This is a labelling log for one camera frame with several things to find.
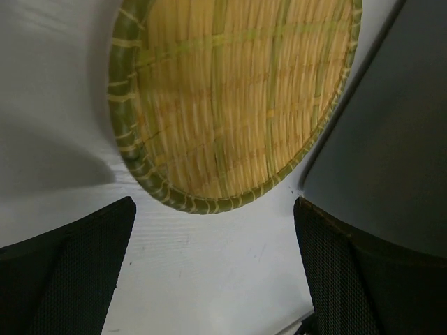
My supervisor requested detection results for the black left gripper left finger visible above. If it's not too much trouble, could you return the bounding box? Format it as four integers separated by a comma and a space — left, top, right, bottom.
1, 197, 136, 334

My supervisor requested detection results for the round bamboo coaster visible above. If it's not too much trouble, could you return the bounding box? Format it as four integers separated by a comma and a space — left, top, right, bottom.
107, 1, 362, 214

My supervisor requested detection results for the grey plastic bin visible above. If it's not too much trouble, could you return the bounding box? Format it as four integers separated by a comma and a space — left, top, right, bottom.
303, 1, 446, 257

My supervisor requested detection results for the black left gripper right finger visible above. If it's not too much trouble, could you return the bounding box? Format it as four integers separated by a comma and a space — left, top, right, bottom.
293, 198, 446, 334

